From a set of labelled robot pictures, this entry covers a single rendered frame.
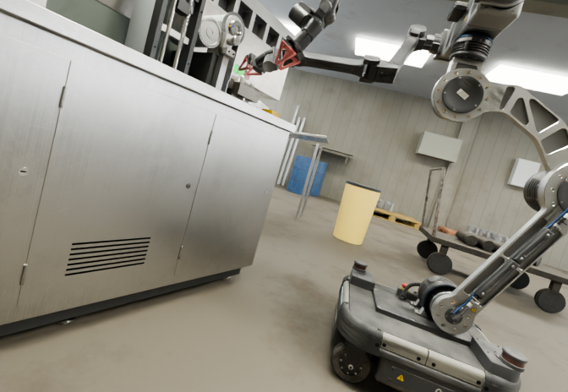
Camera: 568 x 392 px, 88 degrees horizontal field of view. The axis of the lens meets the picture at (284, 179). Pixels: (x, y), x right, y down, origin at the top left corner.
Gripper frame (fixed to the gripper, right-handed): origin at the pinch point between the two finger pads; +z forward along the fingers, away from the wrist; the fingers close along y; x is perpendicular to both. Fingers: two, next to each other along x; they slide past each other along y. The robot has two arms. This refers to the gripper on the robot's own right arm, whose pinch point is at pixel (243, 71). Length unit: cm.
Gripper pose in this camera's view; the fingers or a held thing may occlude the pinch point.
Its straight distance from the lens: 154.6
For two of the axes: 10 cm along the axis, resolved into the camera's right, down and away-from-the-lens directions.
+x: -1.7, -9.7, 1.9
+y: 5.4, 0.7, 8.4
